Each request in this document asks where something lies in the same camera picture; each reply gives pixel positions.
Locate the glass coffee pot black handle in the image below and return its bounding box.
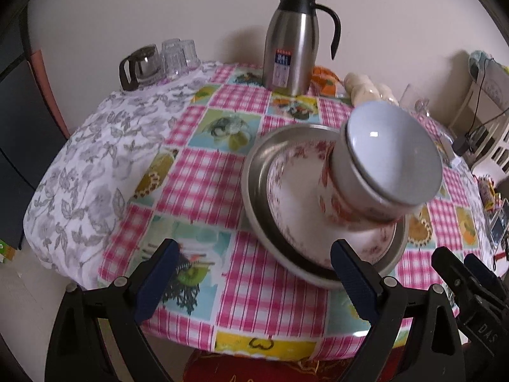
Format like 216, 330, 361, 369
119, 44, 163, 91

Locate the black power adapter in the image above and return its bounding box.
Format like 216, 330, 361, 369
452, 135, 471, 157

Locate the white round bowl red pattern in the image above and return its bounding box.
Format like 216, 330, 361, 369
317, 142, 413, 231

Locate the large stainless steel plate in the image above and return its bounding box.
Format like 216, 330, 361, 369
241, 124, 409, 289

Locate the smartphone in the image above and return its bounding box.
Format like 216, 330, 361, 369
490, 215, 508, 247

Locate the pale blue round bowl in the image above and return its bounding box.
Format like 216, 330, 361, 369
346, 101, 443, 206

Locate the pink checkered picture tablecloth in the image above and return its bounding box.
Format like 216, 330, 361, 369
96, 62, 500, 363

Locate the orange snack packet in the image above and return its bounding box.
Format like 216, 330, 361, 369
311, 66, 343, 97

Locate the white square bowl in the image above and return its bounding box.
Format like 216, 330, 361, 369
329, 123, 424, 225

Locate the clear drinking glass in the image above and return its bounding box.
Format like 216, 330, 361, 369
180, 40, 201, 70
161, 38, 180, 50
162, 45, 187, 79

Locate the clear glass mug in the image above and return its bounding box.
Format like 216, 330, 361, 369
399, 84, 430, 117

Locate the white plastic basket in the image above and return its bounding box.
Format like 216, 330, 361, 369
449, 50, 508, 166

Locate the black cable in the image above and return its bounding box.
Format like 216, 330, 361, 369
465, 57, 509, 140

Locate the grey floral white cloth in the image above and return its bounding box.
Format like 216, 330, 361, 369
23, 61, 221, 289

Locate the bag of white buns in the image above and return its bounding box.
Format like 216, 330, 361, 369
343, 73, 399, 107

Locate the stainless steel thermos jug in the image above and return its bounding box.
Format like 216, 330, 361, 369
262, 0, 342, 97

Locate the red cushion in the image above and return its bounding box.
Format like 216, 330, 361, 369
182, 350, 353, 382

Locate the white floral rim plate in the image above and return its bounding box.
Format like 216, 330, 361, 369
267, 141, 397, 269

